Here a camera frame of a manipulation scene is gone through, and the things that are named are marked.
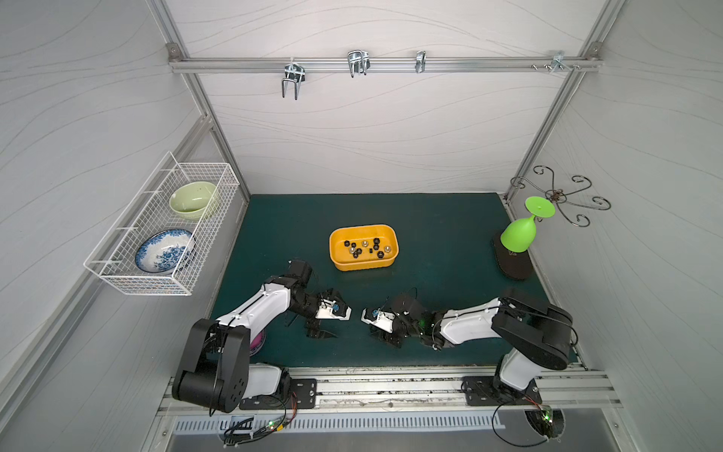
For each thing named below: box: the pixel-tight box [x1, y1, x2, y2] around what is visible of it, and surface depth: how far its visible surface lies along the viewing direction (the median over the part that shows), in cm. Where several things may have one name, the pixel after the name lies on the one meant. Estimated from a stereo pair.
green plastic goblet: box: [500, 195, 557, 254], surface depth 80 cm
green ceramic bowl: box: [169, 180, 217, 221], surface depth 72 cm
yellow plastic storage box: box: [328, 224, 401, 273], surface depth 106 cm
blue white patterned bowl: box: [134, 228, 196, 275], surface depth 64 cm
